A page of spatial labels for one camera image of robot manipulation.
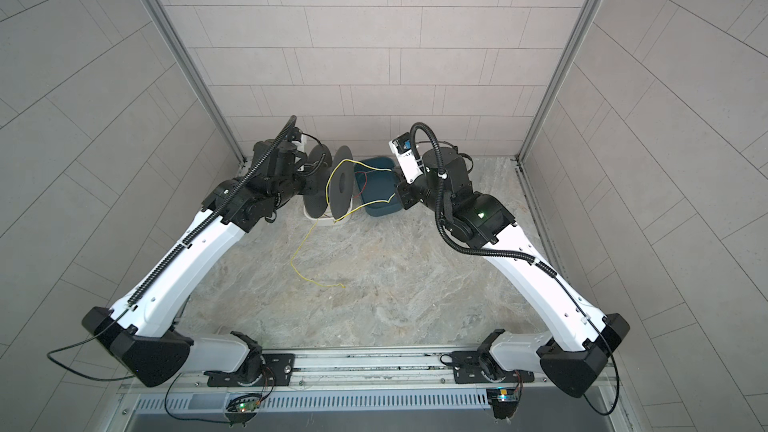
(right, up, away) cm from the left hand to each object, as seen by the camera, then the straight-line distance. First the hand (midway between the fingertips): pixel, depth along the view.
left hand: (321, 165), depth 71 cm
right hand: (+18, -1, -6) cm, 19 cm away
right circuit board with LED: (+43, -54, -3) cm, 69 cm away
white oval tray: (-1, -14, +12) cm, 19 cm away
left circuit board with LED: (-15, -52, -7) cm, 55 cm away
